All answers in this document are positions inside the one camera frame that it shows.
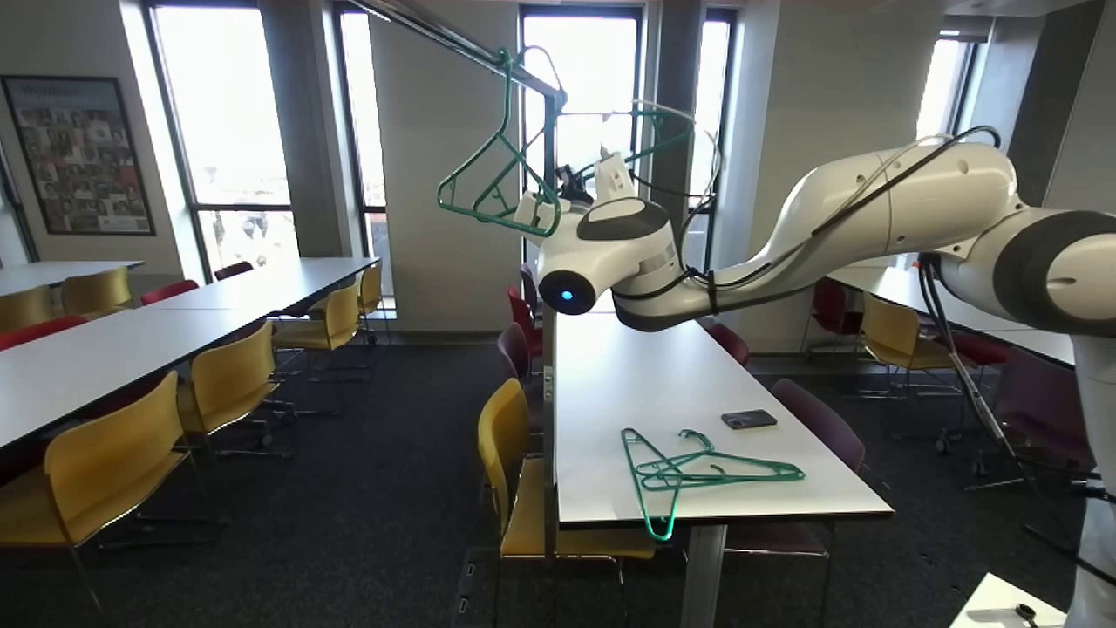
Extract window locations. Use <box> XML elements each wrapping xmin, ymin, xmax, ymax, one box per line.
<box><xmin>914</xmin><ymin>33</ymin><xmax>979</xmax><ymax>142</ymax></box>
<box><xmin>685</xmin><ymin>8</ymin><xmax>738</xmax><ymax>273</ymax></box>
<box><xmin>335</xmin><ymin>3</ymin><xmax>395</xmax><ymax>308</ymax></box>
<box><xmin>142</xmin><ymin>0</ymin><xmax>300</xmax><ymax>282</ymax></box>
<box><xmin>519</xmin><ymin>5</ymin><xmax>645</xmax><ymax>267</ymax></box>

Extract row of maroon chairs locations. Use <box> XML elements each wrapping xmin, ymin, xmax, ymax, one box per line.
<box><xmin>496</xmin><ymin>263</ymin><xmax>545</xmax><ymax>389</ymax></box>

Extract metal clothes rack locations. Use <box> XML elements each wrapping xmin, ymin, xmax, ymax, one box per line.
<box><xmin>349</xmin><ymin>0</ymin><xmax>569</xmax><ymax>628</ymax></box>

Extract yellow chair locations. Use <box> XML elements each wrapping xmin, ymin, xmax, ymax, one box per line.
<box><xmin>858</xmin><ymin>292</ymin><xmax>962</xmax><ymax>398</ymax></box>
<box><xmin>477</xmin><ymin>377</ymin><xmax>657</xmax><ymax>616</ymax></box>

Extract purple chair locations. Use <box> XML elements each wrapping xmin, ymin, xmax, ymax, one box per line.
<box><xmin>722</xmin><ymin>377</ymin><xmax>868</xmax><ymax>559</ymax></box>
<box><xmin>963</xmin><ymin>347</ymin><xmax>1098</xmax><ymax>491</ymax></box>

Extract white table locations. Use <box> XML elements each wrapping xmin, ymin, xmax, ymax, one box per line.
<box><xmin>828</xmin><ymin>264</ymin><xmax>1079</xmax><ymax>369</ymax></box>

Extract row of yellow chairs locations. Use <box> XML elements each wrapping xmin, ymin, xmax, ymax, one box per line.
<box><xmin>0</xmin><ymin>260</ymin><xmax>386</xmax><ymax>616</ymax></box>
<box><xmin>0</xmin><ymin>266</ymin><xmax>133</xmax><ymax>334</ymax></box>

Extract framed photo poster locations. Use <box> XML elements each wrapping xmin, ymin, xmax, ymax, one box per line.
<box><xmin>0</xmin><ymin>74</ymin><xmax>157</xmax><ymax>237</ymax></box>

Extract row of white tables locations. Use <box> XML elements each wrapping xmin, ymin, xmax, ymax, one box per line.
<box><xmin>0</xmin><ymin>256</ymin><xmax>382</xmax><ymax>450</ymax></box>

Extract green wire hanger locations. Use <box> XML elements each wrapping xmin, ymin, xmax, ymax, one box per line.
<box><xmin>620</xmin><ymin>427</ymin><xmax>683</xmax><ymax>543</ymax></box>
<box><xmin>639</xmin><ymin>428</ymin><xmax>806</xmax><ymax>491</ymax></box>
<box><xmin>577</xmin><ymin>100</ymin><xmax>699</xmax><ymax>188</ymax></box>
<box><xmin>437</xmin><ymin>48</ymin><xmax>564</xmax><ymax>239</ymax></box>

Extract black cable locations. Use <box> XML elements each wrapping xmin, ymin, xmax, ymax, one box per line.
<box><xmin>917</xmin><ymin>253</ymin><xmax>1116</xmax><ymax>587</ymax></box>

